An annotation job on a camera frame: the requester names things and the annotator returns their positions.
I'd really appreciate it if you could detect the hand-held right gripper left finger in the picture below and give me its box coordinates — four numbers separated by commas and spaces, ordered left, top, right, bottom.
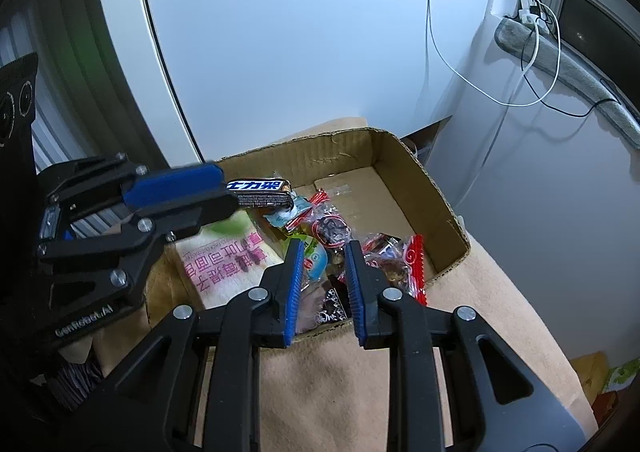
60, 238, 306, 452

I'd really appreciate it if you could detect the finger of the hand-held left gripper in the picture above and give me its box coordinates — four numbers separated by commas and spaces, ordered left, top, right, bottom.
46, 153, 225, 212
37, 191, 241, 309

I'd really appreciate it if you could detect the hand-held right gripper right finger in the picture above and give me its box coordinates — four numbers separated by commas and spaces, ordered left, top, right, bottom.
344, 239, 586, 452

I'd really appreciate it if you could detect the black white-print candy packet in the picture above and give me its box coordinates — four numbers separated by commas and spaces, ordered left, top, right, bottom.
300, 282, 353, 328

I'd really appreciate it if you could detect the clear bread packet pink print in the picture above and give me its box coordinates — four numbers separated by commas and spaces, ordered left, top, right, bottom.
175, 209, 288, 310

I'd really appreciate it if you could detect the dark blue chocolate bar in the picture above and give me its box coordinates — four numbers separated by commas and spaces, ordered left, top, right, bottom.
226, 177, 296, 210

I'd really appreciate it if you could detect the small red-edged clear snack bag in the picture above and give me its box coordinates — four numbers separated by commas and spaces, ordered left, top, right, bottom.
305, 189, 353, 250

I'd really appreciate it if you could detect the clear blue candy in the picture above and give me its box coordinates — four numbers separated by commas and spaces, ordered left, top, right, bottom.
265, 194, 313, 233

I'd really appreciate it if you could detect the cardboard box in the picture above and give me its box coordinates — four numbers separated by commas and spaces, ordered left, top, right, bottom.
145, 127, 472, 343

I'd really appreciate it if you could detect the striped cloth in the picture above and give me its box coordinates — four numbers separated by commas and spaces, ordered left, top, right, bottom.
50, 359, 106, 413

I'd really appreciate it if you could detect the white cabinet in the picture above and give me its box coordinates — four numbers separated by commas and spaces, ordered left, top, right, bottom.
10, 0, 501, 173

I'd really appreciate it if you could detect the green printed carton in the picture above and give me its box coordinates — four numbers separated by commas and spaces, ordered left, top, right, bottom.
602, 362, 638, 393

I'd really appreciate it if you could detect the white power strip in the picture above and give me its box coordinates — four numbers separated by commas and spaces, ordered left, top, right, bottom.
517, 0, 551, 28

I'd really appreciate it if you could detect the window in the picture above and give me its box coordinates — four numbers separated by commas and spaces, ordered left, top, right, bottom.
537, 0, 640, 123

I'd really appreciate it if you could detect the black cable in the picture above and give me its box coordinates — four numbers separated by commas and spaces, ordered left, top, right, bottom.
522, 0, 621, 118

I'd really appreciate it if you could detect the white cable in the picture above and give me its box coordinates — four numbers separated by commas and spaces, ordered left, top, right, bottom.
425, 0, 561, 108

